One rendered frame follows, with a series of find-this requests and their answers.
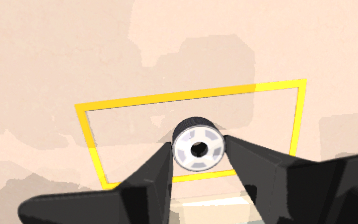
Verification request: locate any white wheel with black tyre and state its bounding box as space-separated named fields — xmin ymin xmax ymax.
xmin=172 ymin=117 xmax=226 ymax=172

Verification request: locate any yellow rectangular outline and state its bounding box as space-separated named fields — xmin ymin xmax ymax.
xmin=75 ymin=79 xmax=307 ymax=189

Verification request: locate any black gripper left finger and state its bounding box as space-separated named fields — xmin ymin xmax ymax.
xmin=17 ymin=142 xmax=173 ymax=224

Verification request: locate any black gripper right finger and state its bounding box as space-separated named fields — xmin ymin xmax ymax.
xmin=224 ymin=135 xmax=358 ymax=224

